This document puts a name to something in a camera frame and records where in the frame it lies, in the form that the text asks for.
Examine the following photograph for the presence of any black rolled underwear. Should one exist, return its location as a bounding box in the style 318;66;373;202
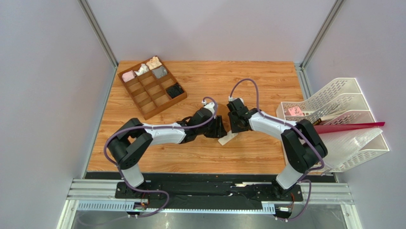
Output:
166;83;184;99

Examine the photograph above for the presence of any brown underwear white waistband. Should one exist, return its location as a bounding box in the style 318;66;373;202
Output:
217;104;238;146

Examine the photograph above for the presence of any beige rolled underwear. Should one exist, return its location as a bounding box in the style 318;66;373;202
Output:
146;56;162;70

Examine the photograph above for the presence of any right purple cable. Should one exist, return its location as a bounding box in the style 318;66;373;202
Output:
229;78;326;221

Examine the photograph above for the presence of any red plastic folder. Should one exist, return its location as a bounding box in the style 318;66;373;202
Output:
314;122;386;134

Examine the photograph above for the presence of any dark book in rack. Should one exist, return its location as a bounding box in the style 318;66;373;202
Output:
308;110;345;125

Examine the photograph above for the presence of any brown wooden divider tray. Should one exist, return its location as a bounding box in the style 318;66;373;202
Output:
118;57;188;120

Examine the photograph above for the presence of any white rolled underwear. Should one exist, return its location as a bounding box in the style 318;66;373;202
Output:
134;63;150;76

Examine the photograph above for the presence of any pink box in rack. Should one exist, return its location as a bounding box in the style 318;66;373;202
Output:
285;106;304;116

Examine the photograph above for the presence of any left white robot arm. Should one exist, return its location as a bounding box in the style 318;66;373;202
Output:
105;107;227;187

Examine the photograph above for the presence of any clear plastic sheet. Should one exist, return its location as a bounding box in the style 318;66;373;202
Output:
320;127;383;169

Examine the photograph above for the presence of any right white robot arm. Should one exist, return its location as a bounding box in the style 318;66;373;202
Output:
227;99;328;190

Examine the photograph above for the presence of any grey rolled underwear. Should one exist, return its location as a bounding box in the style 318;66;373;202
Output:
152;65;168;79

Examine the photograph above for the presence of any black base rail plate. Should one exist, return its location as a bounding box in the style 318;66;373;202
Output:
114;171;337;210

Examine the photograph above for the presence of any pink rolled underwear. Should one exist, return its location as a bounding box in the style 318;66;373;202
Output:
122;70;137;83

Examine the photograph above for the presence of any white mesh file rack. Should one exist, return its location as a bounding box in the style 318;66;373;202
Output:
276;78;389;173

